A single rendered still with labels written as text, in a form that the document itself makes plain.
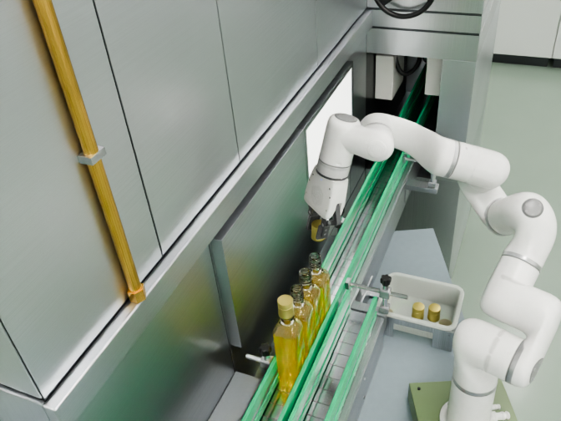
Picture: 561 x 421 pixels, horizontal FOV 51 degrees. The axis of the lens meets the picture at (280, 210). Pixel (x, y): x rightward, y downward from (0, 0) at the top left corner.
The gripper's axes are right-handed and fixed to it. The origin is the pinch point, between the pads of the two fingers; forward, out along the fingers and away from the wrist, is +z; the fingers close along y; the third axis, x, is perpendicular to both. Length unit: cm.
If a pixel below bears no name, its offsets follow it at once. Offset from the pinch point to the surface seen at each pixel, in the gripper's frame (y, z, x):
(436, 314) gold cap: 14, 29, 39
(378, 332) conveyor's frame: 14.7, 27.3, 16.8
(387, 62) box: -68, -15, 75
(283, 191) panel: -13.1, -2.5, -2.4
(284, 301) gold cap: 14.1, 7.2, -16.9
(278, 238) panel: -9.4, 9.2, -3.7
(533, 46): -182, 18, 334
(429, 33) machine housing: -48, -32, 71
